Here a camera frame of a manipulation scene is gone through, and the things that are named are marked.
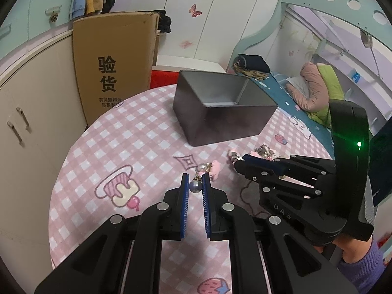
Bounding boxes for tan fringed scarf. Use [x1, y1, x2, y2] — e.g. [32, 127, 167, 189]
[232, 60, 270, 82]

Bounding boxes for teal bunk bed frame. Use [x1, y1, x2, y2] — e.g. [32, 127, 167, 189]
[227, 0, 392, 138]

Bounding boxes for green quilt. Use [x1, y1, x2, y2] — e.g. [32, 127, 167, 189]
[307, 64, 345, 130]

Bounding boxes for beige cabinet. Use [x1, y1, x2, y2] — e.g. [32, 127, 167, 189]
[0, 31, 89, 265]

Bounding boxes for pink checked tablecloth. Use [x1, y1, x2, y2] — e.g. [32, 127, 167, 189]
[49, 84, 336, 294]

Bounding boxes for metal cabinet handle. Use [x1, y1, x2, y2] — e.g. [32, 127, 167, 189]
[7, 122, 25, 148]
[16, 107, 33, 134]

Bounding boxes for white wardrobe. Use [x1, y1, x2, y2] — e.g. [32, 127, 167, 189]
[113, 0, 290, 66]

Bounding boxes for blue printed bedsheet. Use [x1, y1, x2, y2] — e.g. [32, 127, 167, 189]
[254, 70, 335, 160]

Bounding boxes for brown cardboard box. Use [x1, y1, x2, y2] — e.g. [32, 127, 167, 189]
[73, 12, 160, 126]

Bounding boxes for white board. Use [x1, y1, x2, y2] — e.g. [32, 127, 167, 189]
[156, 55, 228, 74]

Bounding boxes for pearl earring with pink pompom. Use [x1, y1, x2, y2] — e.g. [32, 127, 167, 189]
[189, 160, 224, 194]

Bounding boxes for dark grey storage box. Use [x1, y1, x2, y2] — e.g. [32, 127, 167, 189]
[172, 70, 279, 147]

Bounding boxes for teal cabinet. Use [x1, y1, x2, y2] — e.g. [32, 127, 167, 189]
[0, 0, 74, 42]

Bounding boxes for black clothing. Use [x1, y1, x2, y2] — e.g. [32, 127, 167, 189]
[157, 10, 172, 34]

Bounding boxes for person's right forearm purple sleeve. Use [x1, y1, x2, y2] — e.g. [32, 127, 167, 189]
[315, 235, 387, 294]

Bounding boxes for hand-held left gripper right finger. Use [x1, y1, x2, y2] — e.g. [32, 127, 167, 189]
[200, 173, 359, 294]

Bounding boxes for dark folded clothes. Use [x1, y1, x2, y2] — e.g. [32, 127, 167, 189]
[237, 54, 271, 73]

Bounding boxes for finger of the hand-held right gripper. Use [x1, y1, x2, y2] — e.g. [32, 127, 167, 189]
[233, 161, 323, 199]
[243, 154, 336, 181]

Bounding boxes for pink quilt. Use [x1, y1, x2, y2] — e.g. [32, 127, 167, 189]
[286, 62, 334, 113]

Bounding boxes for white pillow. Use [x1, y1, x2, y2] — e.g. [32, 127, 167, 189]
[286, 76, 310, 95]

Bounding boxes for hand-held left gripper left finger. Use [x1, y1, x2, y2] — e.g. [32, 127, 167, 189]
[34, 173, 190, 294]

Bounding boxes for red cloth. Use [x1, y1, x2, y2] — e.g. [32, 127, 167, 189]
[151, 70, 182, 90]

